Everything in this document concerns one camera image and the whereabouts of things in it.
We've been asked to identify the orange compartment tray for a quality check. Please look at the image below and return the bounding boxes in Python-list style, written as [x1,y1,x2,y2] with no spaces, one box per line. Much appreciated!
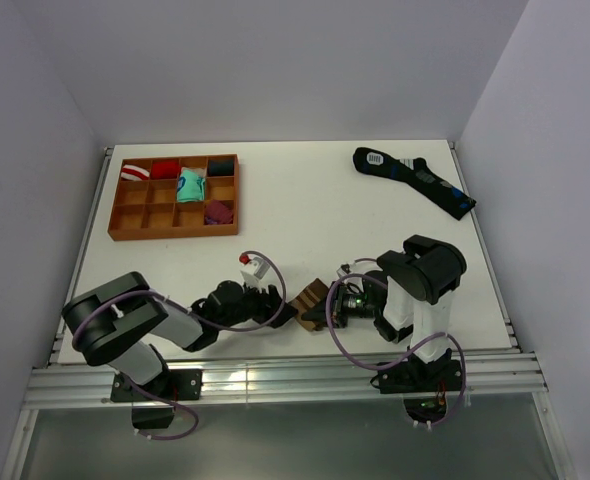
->
[108,154,240,241]

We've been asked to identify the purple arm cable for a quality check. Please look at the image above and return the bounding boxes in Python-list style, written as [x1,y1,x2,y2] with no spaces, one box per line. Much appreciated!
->
[324,257,469,429]
[70,249,287,441]

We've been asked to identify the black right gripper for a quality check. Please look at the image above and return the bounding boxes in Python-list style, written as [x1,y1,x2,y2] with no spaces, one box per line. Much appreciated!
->
[303,280,380,328]

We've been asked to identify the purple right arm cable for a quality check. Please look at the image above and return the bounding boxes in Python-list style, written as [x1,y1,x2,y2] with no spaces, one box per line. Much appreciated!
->
[324,257,469,429]

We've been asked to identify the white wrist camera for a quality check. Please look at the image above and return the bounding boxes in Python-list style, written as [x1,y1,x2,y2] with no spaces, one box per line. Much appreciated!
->
[336,261,364,279]
[239,253,269,290]

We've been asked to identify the brown striped sock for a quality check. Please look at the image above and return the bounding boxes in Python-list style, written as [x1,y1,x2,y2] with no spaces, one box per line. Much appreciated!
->
[289,278,329,332]

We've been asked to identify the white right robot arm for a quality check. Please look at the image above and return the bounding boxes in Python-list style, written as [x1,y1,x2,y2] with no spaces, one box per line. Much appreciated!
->
[300,235,467,392]

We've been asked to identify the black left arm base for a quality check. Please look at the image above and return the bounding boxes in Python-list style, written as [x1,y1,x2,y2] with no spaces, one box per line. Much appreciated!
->
[109,368,203,434]

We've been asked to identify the black blue sock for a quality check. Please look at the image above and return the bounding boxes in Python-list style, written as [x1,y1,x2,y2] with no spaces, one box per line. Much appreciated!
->
[352,147,476,220]

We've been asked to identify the teal sock roll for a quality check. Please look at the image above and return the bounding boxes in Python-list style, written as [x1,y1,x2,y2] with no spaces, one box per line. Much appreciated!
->
[176,168,206,203]

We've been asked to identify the dark green sock roll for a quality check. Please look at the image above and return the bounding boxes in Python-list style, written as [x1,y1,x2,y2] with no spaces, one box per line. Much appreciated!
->
[207,158,235,177]

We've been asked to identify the aluminium mounting rail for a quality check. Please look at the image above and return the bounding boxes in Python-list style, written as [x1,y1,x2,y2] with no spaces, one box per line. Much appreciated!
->
[21,351,548,410]

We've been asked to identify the purple sock roll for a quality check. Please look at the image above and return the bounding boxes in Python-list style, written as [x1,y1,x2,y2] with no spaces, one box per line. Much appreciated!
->
[204,200,234,225]

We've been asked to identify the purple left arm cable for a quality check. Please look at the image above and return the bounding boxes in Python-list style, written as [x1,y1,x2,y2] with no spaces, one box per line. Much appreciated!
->
[70,249,287,441]

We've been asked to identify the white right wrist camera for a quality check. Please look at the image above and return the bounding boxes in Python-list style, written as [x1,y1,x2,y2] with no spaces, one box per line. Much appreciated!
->
[336,261,364,279]

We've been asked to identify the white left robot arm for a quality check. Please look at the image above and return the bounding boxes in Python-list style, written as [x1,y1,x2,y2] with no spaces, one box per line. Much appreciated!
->
[61,272,297,399]

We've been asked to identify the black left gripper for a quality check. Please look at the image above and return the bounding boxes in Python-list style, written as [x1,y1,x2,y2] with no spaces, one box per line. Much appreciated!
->
[217,276,297,331]

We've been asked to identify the red white striped sock roll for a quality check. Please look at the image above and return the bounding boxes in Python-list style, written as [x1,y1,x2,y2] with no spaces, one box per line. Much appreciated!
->
[120,164,150,181]

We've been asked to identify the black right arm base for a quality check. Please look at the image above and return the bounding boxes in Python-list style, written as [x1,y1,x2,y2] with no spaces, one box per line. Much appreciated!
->
[370,349,466,430]

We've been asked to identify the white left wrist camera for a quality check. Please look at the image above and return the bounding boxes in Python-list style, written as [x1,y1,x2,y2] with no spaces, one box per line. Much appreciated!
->
[239,253,269,290]

